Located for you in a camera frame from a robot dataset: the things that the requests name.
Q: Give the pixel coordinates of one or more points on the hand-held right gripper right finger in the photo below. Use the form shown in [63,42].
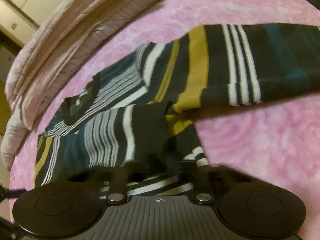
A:
[203,192]

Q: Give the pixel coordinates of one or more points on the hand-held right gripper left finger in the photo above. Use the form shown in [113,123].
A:
[115,192]

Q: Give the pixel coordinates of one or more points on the striped dark knit garment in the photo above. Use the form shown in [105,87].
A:
[175,100]

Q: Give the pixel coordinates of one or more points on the pale pink crumpled quilt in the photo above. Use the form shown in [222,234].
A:
[62,42]

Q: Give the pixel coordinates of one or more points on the white wardrobe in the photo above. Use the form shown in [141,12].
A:
[15,12]

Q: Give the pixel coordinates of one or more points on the pink floral blanket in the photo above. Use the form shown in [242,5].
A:
[262,142]

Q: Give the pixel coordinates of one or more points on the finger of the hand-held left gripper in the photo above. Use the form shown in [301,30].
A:
[12,193]

